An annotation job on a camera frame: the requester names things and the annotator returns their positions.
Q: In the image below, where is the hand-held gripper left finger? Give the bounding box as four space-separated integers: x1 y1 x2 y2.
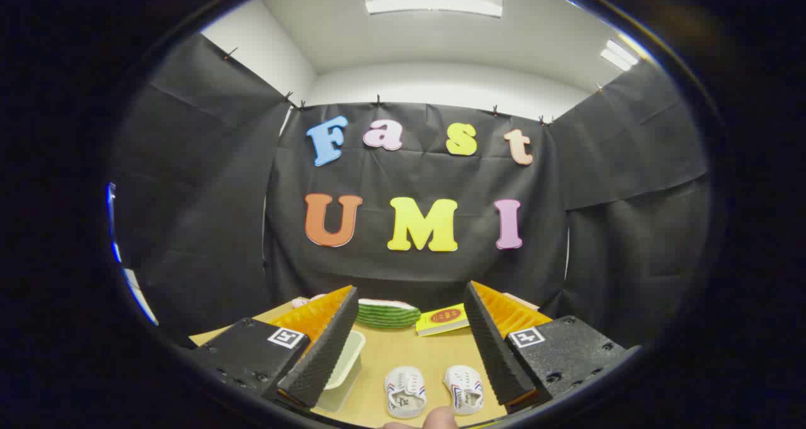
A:
189 284 360 411

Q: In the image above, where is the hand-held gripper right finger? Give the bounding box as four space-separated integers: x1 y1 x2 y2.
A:
464 281 630 411

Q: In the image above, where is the pale green storage box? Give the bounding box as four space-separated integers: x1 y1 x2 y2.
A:
313 330 366 413

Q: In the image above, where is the white canvas shoe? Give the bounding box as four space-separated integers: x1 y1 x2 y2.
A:
443 365 484 415
384 366 427 419

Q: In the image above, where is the stack of beige books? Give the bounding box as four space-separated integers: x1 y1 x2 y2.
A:
504 292 541 311

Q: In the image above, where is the yellow book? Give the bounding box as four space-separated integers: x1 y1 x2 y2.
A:
416 303 472 337

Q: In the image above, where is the watermelon slice plush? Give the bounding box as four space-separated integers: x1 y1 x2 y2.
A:
356 299 421 329

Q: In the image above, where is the small ceiling light panel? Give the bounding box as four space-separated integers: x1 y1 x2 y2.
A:
600 38 640 72

